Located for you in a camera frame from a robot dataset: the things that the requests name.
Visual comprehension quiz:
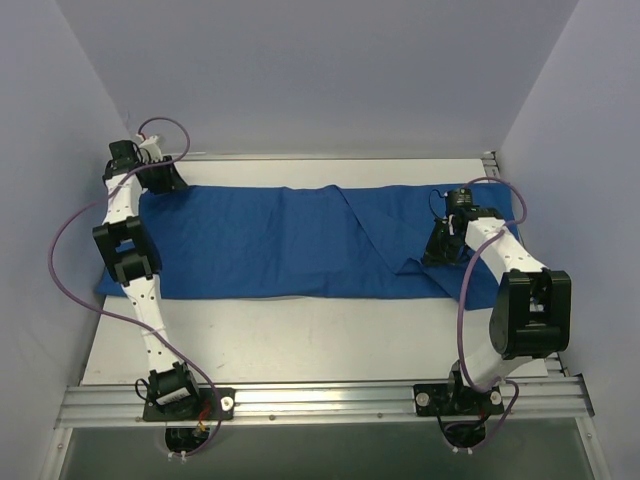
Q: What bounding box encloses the blue surgical drape cloth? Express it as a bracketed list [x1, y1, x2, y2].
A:
[94, 182, 521, 312]

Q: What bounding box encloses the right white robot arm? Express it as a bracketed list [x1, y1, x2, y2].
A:
[422, 185, 572, 413]

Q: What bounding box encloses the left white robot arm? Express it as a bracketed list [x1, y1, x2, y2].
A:
[92, 134, 202, 419]

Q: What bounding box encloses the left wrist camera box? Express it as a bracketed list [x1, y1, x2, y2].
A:
[136, 134, 163, 163]

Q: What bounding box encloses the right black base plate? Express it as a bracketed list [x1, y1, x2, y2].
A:
[412, 383, 504, 417]

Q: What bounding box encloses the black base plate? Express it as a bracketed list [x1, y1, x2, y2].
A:
[142, 386, 236, 422]
[412, 383, 504, 417]

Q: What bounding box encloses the aluminium front rail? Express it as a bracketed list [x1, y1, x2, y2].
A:
[55, 375, 595, 428]

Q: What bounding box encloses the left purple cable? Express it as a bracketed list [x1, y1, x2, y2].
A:
[47, 116, 221, 456]

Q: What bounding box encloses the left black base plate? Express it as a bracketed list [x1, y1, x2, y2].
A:
[142, 386, 236, 422]

